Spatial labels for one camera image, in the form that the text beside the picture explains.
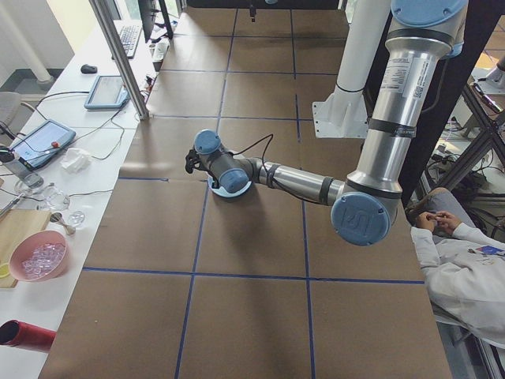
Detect white ceramic plate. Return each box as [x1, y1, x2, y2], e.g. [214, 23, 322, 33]
[211, 179, 253, 201]

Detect black monitor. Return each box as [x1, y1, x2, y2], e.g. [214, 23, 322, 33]
[137, 0, 159, 43]

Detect black and white keyboard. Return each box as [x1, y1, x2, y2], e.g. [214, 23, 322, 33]
[116, 25, 143, 60]

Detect light blue teach pendant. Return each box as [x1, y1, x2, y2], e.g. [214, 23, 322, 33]
[9, 119, 77, 171]
[84, 74, 130, 111]

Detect crumpled white tissue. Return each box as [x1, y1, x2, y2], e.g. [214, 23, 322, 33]
[59, 148, 92, 174]

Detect metal jigger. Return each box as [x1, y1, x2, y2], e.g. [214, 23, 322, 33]
[50, 212, 76, 236]

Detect clear glass bowl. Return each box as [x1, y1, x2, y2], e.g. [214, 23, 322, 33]
[41, 185, 71, 212]

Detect clear ice cube heap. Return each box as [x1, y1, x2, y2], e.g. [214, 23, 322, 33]
[21, 242, 66, 276]

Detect clear bottle with black cap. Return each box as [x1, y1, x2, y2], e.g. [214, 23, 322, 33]
[0, 144, 45, 189]

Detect wooden cutting board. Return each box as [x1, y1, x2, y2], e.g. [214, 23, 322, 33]
[0, 208, 52, 289]

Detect white round pillar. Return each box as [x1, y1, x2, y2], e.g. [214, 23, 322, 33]
[0, 0, 54, 84]

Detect pink bowl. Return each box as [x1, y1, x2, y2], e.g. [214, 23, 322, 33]
[9, 231, 70, 282]

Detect grey chair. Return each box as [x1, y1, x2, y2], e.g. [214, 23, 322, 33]
[0, 91, 23, 137]

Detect red cylinder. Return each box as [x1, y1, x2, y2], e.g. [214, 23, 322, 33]
[0, 318, 58, 355]

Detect person in white shirt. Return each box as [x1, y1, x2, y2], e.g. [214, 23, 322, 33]
[406, 187, 505, 351]

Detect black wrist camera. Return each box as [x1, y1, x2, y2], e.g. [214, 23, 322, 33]
[184, 146, 203, 175]

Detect black camera cable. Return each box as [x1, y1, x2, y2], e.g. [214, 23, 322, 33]
[230, 133, 277, 186]

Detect white pedestal column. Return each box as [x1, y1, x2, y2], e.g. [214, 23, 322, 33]
[311, 0, 394, 140]

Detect black pendant cable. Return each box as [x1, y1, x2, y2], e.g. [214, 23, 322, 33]
[35, 91, 92, 115]
[73, 108, 131, 161]

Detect tall aluminium frame post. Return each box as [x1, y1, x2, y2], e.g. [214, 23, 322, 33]
[88, 0, 152, 122]

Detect black metal bar frame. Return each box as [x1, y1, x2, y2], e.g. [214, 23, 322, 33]
[420, 81, 505, 206]

